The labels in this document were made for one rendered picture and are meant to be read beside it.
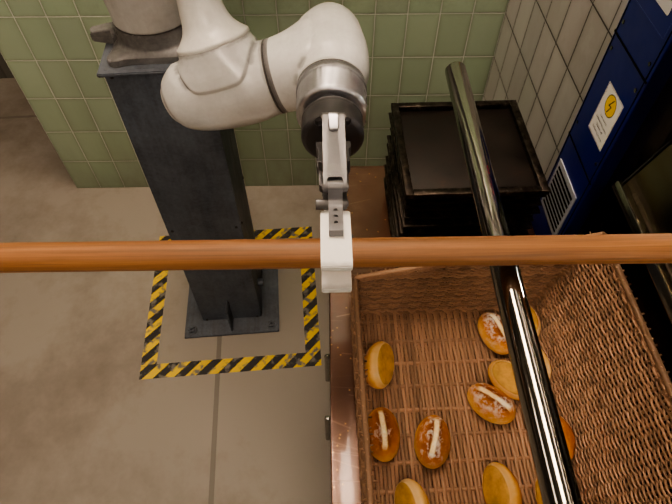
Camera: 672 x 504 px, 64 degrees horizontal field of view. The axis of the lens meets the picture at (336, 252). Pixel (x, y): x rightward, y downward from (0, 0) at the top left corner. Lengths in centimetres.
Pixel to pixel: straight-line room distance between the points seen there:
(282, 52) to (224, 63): 8
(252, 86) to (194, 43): 9
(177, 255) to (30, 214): 195
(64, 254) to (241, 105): 31
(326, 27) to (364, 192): 76
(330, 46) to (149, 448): 137
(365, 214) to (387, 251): 86
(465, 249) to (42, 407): 162
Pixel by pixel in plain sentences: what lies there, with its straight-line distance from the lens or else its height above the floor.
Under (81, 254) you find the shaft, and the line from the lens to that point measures 57.
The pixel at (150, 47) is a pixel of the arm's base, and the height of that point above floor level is 103.
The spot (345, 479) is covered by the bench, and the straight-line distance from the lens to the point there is 108.
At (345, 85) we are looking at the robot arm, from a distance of 66.
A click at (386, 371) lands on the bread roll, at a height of 63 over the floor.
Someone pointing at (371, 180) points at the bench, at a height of 58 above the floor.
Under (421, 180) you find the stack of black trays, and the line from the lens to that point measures 110.
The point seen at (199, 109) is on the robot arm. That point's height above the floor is 116.
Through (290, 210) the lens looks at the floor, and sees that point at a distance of 216.
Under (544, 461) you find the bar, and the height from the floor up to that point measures 117.
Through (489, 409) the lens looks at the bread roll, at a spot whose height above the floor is 63.
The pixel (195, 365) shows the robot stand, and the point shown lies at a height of 0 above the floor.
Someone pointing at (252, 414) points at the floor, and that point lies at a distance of 174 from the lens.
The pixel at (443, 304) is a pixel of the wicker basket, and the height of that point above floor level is 62.
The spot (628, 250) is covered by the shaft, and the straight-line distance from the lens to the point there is 59.
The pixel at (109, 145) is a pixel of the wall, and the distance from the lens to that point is 225.
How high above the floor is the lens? 163
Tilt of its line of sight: 53 degrees down
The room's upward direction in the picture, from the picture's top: straight up
